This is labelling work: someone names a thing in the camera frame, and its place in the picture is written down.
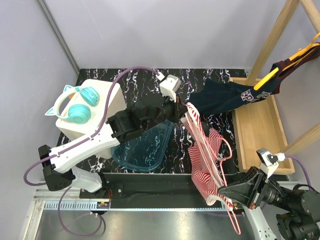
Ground aluminium rail frame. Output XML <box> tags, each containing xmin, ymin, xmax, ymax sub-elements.
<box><xmin>23</xmin><ymin>190</ymin><xmax>254</xmax><ymax>240</ymax></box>

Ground wooden clothes rack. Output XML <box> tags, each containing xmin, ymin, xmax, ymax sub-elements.
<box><xmin>230</xmin><ymin>0</ymin><xmax>320</xmax><ymax>172</ymax></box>

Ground red white striped tank top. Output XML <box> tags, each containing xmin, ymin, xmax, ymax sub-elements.
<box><xmin>181</xmin><ymin>103</ymin><xmax>233</xmax><ymax>211</ymax></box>

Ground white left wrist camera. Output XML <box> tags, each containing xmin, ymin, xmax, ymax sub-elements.
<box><xmin>159</xmin><ymin>74</ymin><xmax>181</xmax><ymax>103</ymax></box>

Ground teal cat ear headphones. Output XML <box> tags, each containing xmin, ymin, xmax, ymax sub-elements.
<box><xmin>44</xmin><ymin>85</ymin><xmax>100</xmax><ymax>124</ymax></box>

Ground pink wire hanger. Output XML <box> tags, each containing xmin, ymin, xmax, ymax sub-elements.
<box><xmin>184</xmin><ymin>102</ymin><xmax>242</xmax><ymax>235</ymax></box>

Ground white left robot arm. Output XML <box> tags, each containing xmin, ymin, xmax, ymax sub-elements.
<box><xmin>39</xmin><ymin>95</ymin><xmax>187</xmax><ymax>198</ymax></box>

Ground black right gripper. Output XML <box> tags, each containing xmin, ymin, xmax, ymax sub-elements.
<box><xmin>218</xmin><ymin>165</ymin><xmax>296</xmax><ymax>212</ymax></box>

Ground yellow plastic hanger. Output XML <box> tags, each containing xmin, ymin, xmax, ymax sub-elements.
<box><xmin>253</xmin><ymin>33</ymin><xmax>320</xmax><ymax>95</ymax></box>

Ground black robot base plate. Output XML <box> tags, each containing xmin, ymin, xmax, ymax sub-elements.
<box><xmin>78</xmin><ymin>172</ymin><xmax>247</xmax><ymax>210</ymax></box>

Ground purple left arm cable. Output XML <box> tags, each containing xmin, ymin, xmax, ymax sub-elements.
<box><xmin>23</xmin><ymin>65</ymin><xmax>163</xmax><ymax>187</ymax></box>

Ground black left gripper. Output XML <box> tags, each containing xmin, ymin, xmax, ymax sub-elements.
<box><xmin>143</xmin><ymin>90</ymin><xmax>189</xmax><ymax>131</ymax></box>

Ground navy maroon tank top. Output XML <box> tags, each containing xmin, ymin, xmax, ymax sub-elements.
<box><xmin>186</xmin><ymin>42</ymin><xmax>320</xmax><ymax>117</ymax></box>

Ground teal transparent plastic bin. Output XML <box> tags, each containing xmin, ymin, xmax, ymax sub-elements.
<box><xmin>111</xmin><ymin>120</ymin><xmax>174</xmax><ymax>173</ymax></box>

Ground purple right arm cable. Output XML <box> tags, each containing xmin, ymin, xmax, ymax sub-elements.
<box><xmin>284</xmin><ymin>154</ymin><xmax>313</xmax><ymax>187</ymax></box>

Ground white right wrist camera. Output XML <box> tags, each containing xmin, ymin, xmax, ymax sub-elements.
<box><xmin>256</xmin><ymin>148</ymin><xmax>286</xmax><ymax>178</ymax></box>

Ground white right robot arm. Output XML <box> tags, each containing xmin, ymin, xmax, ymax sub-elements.
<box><xmin>218</xmin><ymin>166</ymin><xmax>320</xmax><ymax>240</ymax></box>

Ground white cube box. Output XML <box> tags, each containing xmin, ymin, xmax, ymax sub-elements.
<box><xmin>54</xmin><ymin>78</ymin><xmax>129</xmax><ymax>160</ymax></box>

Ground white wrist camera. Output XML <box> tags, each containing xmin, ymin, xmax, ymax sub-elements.
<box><xmin>159</xmin><ymin>74</ymin><xmax>181</xmax><ymax>103</ymax></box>
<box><xmin>256</xmin><ymin>148</ymin><xmax>286</xmax><ymax>178</ymax></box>

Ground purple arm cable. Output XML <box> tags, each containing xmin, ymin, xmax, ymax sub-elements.
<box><xmin>23</xmin><ymin>65</ymin><xmax>163</xmax><ymax>187</ymax></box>
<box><xmin>284</xmin><ymin>154</ymin><xmax>313</xmax><ymax>187</ymax></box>

